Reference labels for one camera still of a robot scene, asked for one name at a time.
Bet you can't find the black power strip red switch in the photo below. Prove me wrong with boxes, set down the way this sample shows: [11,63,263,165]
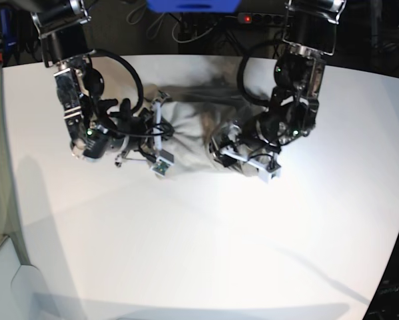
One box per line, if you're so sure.
[237,12,284,26]

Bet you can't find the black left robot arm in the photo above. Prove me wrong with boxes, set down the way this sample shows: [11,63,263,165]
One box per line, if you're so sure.
[208,1,346,173]

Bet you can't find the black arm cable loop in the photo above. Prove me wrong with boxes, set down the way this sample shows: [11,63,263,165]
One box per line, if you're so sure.
[236,41,286,107]
[87,49,145,117]

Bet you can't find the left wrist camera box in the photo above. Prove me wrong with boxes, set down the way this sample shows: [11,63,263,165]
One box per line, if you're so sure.
[258,162,281,183]

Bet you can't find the grey t-shirt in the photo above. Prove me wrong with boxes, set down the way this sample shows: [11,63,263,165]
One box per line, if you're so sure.
[142,55,262,177]

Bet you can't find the white cable on floor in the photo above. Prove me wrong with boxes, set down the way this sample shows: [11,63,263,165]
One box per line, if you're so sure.
[171,19,216,43]

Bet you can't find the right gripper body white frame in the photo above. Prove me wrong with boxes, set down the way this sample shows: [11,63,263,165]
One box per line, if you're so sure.
[114,91,175,167]

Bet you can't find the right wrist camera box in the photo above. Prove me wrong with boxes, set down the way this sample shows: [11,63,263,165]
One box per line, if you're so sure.
[151,149,175,177]

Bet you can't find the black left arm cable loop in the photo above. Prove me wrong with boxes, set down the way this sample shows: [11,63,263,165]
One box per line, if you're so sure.
[236,41,286,107]

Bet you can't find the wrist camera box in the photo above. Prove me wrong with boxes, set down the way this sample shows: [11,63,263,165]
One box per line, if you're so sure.
[151,149,175,177]
[258,162,281,183]

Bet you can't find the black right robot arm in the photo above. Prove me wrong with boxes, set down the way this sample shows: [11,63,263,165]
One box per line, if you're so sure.
[16,1,174,171]

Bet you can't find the blue box at top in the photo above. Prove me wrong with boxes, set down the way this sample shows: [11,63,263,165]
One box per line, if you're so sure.
[147,0,240,13]

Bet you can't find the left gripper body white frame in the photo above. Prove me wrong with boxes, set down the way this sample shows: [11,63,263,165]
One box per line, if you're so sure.
[208,121,279,170]

